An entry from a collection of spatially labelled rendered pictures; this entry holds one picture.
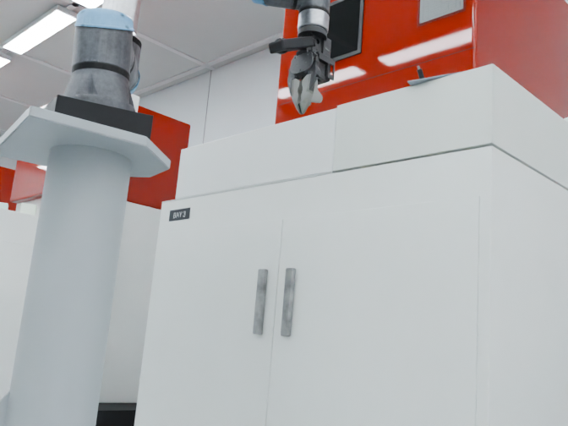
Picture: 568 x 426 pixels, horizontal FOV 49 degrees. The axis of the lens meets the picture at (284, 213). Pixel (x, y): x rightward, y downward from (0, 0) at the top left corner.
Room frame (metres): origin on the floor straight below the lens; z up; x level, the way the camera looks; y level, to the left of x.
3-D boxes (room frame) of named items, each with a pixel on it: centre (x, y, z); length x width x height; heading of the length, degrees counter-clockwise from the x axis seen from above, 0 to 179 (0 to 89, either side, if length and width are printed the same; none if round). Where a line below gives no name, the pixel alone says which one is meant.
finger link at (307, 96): (1.39, -0.05, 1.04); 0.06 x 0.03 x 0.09; 135
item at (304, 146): (1.48, 0.07, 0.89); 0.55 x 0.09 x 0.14; 45
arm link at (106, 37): (1.23, 0.41, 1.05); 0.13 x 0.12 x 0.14; 7
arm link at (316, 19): (1.40, -0.03, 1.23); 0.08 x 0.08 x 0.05
